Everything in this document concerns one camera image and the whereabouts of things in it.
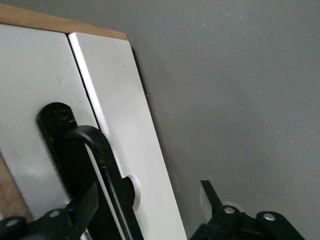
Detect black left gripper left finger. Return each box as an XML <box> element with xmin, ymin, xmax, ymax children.
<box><xmin>0</xmin><ymin>181</ymin><xmax>99</xmax><ymax>240</ymax></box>

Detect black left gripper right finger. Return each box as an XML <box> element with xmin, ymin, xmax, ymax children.
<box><xmin>189</xmin><ymin>179</ymin><xmax>306</xmax><ymax>240</ymax></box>

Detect black drawer handle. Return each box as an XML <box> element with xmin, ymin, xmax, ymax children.
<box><xmin>36</xmin><ymin>101</ymin><xmax>145</xmax><ymax>240</ymax></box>

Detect white drawer with wooden interior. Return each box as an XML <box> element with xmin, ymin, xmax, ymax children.
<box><xmin>0</xmin><ymin>23</ymin><xmax>111</xmax><ymax>223</ymax></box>

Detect white notched drawer front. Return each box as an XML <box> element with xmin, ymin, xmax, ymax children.
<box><xmin>68</xmin><ymin>32</ymin><xmax>188</xmax><ymax>240</ymax></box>

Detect wooden drawer cabinet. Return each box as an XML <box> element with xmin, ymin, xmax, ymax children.
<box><xmin>0</xmin><ymin>4</ymin><xmax>129</xmax><ymax>223</ymax></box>

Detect grey table cloth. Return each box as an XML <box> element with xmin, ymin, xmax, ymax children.
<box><xmin>14</xmin><ymin>0</ymin><xmax>320</xmax><ymax>240</ymax></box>

